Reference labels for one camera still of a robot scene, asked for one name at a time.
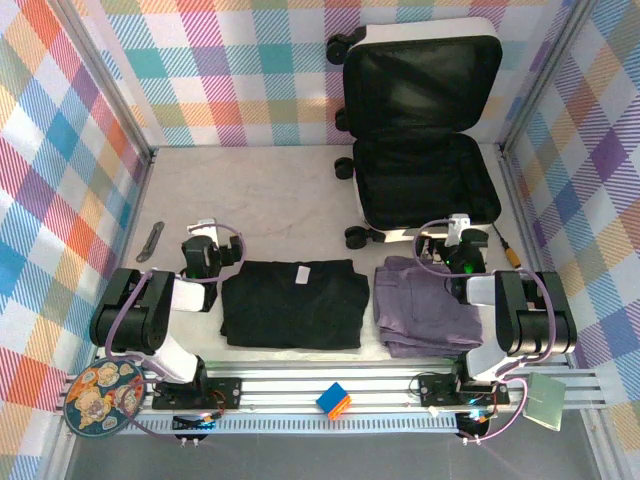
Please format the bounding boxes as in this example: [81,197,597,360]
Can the purple pants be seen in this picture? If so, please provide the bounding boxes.
[373,255,485,360]

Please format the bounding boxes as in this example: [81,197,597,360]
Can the white hard-shell suitcase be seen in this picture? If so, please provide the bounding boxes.
[325,17,504,251]

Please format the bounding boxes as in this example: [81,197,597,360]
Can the black shirt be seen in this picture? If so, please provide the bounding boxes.
[219,258,370,350]

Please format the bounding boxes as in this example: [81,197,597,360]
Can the grey metal strip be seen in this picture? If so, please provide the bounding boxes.
[135,221,166,263]

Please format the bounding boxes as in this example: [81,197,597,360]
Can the green square pad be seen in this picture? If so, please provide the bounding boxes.
[522,372,569,432]

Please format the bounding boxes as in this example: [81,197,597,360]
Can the round cartoon bear plate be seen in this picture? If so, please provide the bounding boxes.
[63,355,146,440]

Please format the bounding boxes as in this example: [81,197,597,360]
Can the blue orange puzzle cube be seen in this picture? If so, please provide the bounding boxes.
[314,382,352,420]

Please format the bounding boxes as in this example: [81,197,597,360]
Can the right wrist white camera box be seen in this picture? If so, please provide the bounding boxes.
[446,213,472,247]

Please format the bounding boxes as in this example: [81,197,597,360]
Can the yellow-handled screwdriver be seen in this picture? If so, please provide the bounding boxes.
[492,223,521,269]

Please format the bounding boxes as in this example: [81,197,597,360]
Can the aluminium side rail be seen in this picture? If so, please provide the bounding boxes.
[498,142,576,369]
[92,147,159,361]

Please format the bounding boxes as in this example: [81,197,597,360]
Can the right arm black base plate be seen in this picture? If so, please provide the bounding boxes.
[417,373,511,409]

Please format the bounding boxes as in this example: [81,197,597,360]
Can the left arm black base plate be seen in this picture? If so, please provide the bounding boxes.
[151,375,244,412]

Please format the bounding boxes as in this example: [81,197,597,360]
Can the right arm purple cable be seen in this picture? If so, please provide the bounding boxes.
[413,218,559,444]

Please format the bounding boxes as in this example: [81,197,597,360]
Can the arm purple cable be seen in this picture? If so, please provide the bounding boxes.
[413,218,559,444]
[102,223,250,444]

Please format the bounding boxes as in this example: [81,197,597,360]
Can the aluminium mounting rail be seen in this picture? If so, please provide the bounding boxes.
[62,359,609,416]

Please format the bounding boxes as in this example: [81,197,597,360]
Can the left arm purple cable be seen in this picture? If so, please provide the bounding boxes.
[102,223,250,444]

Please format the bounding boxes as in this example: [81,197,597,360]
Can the aluminium corner post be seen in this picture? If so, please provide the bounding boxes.
[52,0,154,166]
[499,0,599,151]

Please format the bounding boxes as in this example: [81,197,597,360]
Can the slotted grey cable duct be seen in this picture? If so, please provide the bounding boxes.
[117,413,464,437]

